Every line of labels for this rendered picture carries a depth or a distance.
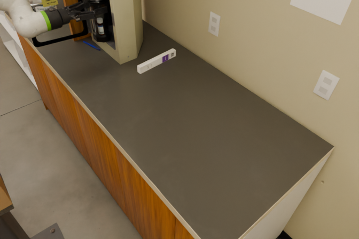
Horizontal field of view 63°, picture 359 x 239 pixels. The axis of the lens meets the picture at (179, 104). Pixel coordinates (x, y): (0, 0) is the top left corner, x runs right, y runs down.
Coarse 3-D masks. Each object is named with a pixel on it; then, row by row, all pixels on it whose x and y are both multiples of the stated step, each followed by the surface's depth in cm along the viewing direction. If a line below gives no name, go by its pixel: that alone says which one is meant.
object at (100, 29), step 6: (90, 6) 145; (96, 6) 144; (102, 6) 145; (96, 18) 148; (102, 18) 149; (108, 18) 152; (96, 24) 151; (102, 24) 151; (108, 24) 154; (96, 30) 153; (102, 30) 153; (108, 30) 156; (102, 36) 155
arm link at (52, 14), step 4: (52, 8) 135; (48, 12) 133; (52, 12) 134; (56, 12) 134; (48, 16) 132; (52, 16) 133; (56, 16) 134; (60, 16) 136; (52, 20) 133; (56, 20) 134; (60, 20) 135; (52, 24) 134; (56, 24) 135; (60, 24) 137; (52, 28) 136; (56, 28) 138
